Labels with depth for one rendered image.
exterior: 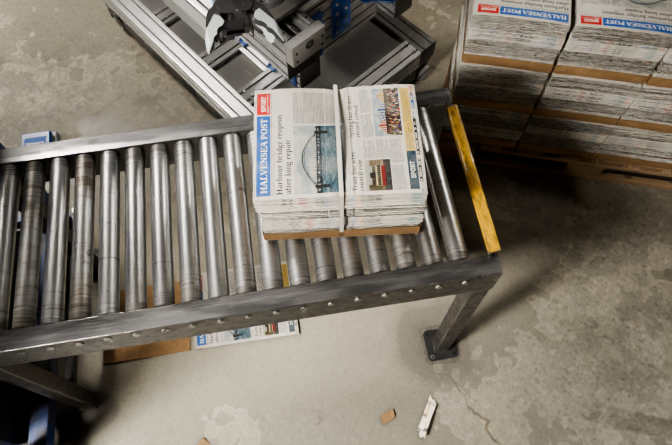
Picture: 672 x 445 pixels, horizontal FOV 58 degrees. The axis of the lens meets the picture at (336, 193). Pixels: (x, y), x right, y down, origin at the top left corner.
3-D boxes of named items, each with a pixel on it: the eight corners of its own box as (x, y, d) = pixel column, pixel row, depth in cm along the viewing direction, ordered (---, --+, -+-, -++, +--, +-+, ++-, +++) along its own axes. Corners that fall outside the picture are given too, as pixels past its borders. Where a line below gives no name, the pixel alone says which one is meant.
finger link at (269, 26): (291, 50, 128) (257, 27, 130) (292, 29, 123) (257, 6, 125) (281, 58, 127) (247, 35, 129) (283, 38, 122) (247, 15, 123)
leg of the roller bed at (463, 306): (446, 334, 217) (486, 269, 157) (450, 350, 215) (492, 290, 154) (430, 337, 217) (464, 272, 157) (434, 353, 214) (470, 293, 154)
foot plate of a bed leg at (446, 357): (454, 321, 220) (454, 320, 219) (464, 361, 213) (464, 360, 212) (417, 327, 219) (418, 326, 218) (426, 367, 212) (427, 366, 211)
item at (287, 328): (289, 260, 230) (289, 259, 229) (299, 334, 217) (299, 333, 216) (191, 275, 228) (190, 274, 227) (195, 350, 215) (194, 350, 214)
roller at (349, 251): (334, 125, 169) (334, 115, 165) (365, 284, 148) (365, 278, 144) (317, 127, 169) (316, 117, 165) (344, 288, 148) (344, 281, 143)
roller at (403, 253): (380, 118, 170) (381, 108, 166) (417, 276, 149) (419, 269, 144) (363, 121, 170) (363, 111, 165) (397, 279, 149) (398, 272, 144)
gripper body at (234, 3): (256, 39, 131) (243, -1, 136) (256, 9, 123) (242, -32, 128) (220, 44, 129) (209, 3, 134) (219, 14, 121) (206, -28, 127)
